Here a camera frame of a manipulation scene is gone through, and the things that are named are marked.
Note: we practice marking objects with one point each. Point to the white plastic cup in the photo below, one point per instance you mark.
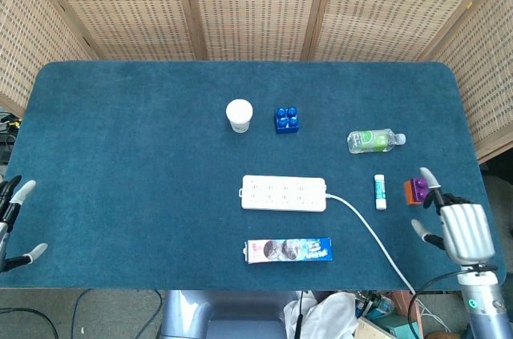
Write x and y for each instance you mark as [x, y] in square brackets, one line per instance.
[239, 115]

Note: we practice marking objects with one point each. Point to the white power strip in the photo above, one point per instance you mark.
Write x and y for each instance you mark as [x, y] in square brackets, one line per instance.
[283, 193]

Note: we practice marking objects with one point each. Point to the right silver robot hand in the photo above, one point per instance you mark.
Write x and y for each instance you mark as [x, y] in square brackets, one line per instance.
[465, 231]

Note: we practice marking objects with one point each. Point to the woven bamboo folding screen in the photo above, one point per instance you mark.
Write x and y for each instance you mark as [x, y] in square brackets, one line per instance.
[256, 6]

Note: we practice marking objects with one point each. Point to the white crumpled cloth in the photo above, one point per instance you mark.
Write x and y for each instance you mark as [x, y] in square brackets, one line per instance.
[328, 315]

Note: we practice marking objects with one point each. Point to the purple orange toy block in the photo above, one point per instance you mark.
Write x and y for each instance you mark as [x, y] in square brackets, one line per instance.
[417, 191]

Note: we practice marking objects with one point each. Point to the blue felt table mat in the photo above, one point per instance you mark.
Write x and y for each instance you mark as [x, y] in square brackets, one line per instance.
[140, 174]

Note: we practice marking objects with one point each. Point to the cookie package box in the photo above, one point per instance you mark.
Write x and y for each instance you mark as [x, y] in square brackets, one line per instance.
[288, 250]

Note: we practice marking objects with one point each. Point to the clear bottle green label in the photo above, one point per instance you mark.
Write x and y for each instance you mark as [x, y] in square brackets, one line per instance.
[372, 141]

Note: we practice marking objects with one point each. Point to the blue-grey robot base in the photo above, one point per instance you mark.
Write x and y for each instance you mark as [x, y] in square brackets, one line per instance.
[224, 315]

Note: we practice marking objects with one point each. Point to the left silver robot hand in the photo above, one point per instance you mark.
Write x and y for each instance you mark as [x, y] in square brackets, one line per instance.
[12, 219]

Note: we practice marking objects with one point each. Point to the blue toy building block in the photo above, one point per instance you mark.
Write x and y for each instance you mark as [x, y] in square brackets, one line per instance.
[287, 120]

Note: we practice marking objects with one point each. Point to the white green glue stick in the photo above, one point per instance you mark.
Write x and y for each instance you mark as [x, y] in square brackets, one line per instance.
[380, 190]

